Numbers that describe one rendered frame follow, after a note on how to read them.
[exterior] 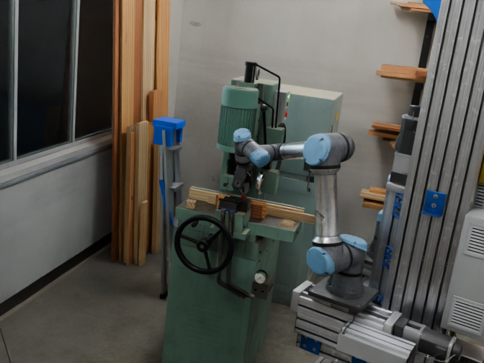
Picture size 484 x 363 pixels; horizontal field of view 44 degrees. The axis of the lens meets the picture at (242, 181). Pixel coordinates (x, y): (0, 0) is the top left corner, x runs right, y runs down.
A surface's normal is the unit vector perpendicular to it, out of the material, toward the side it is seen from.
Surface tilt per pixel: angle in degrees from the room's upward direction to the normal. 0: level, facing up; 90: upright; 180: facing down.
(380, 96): 90
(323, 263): 97
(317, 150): 82
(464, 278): 90
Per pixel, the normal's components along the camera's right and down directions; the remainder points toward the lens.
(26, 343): 0.11, -0.96
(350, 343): -0.51, 0.18
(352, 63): -0.28, 0.23
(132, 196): 0.95, 0.14
